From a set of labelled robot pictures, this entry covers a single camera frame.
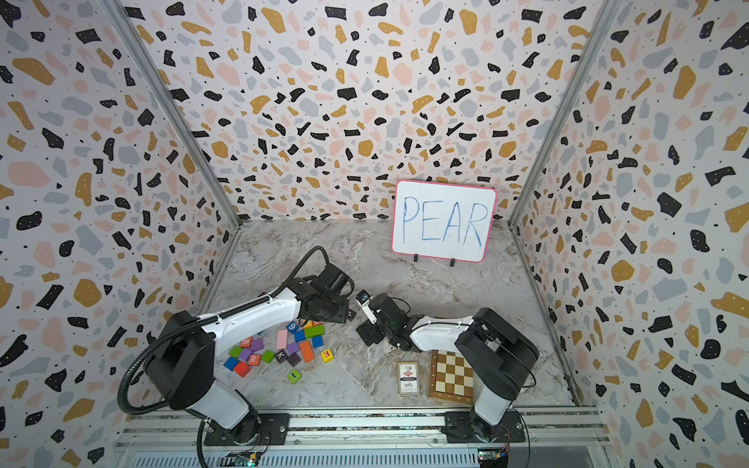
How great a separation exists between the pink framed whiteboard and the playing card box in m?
0.41

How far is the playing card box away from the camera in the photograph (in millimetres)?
811

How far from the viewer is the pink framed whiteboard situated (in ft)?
3.37
